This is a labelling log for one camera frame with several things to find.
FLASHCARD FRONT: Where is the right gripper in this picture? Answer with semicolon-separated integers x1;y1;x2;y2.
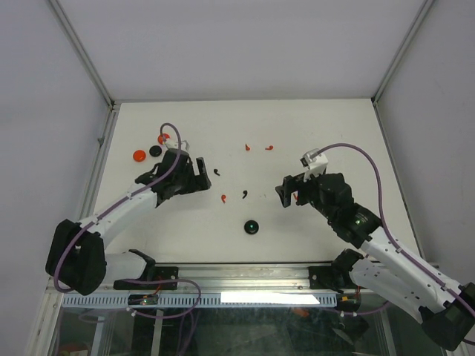
275;166;336;223

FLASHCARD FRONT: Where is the black case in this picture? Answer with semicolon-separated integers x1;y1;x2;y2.
243;220;260;235
148;145;163;157

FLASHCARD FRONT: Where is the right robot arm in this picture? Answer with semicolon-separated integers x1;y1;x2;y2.
275;174;474;351

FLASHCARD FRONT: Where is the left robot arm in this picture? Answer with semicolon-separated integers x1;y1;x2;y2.
45;148;212;296

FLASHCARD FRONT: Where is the red case upper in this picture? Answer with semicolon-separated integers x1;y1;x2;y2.
157;134;167;145

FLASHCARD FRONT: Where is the red case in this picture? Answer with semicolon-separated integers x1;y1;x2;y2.
133;150;147;162
157;134;167;145

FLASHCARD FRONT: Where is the red case lower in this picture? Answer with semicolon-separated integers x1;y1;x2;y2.
133;150;147;162

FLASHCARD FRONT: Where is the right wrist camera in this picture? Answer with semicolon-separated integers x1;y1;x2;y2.
300;148;329;182

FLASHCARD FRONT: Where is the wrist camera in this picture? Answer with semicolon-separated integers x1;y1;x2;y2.
300;148;329;182
163;138;189;152

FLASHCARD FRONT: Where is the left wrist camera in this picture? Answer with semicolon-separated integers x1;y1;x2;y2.
163;138;189;152

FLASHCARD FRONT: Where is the aluminium mounting rail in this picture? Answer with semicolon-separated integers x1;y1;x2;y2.
86;263;356;294

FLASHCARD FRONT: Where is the slotted cable duct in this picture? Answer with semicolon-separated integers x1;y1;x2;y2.
62;291;337;309

